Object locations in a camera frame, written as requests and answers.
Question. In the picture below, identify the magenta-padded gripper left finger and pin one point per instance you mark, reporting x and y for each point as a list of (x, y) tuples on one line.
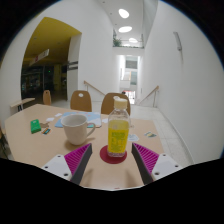
[(58, 165)]

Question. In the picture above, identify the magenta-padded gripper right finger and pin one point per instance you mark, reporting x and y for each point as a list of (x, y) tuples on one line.
[(165, 165)]

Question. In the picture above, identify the clear bottle with yellow label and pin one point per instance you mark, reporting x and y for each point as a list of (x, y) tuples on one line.
[(118, 133)]

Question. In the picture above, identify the small striped colourful card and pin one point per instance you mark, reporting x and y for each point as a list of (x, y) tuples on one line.
[(46, 131)]

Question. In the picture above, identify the white mug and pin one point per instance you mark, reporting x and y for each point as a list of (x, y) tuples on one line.
[(75, 130)]

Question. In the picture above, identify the round white sticker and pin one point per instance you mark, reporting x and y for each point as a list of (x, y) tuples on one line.
[(133, 137)]

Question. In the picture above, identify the green box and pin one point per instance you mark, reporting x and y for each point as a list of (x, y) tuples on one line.
[(35, 126)]

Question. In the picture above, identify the small white card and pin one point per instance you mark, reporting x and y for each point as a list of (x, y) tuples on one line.
[(50, 119), (58, 114)]

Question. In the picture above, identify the flat round red coaster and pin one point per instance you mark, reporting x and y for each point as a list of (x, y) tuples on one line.
[(105, 157)]

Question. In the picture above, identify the colourful illustrated booklet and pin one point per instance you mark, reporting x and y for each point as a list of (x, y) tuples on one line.
[(91, 117)]

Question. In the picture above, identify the wooden chair with oval hole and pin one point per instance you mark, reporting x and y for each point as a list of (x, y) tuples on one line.
[(47, 98), (108, 105), (81, 101)]

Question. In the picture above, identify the small wooden side table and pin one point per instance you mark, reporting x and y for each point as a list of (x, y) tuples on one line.
[(21, 101)]

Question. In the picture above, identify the wooden stair handrail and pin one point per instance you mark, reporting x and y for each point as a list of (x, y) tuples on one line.
[(94, 88), (150, 92)]

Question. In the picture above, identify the white hanging sign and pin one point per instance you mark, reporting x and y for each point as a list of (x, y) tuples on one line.
[(39, 57)]

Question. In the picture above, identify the green balcony plant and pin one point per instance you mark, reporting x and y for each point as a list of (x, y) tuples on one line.
[(117, 42)]

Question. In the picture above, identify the round ceiling lights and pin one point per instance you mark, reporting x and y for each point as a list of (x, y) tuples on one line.
[(123, 13)]

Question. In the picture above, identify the dark wall sign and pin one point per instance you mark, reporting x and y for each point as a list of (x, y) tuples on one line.
[(73, 65)]

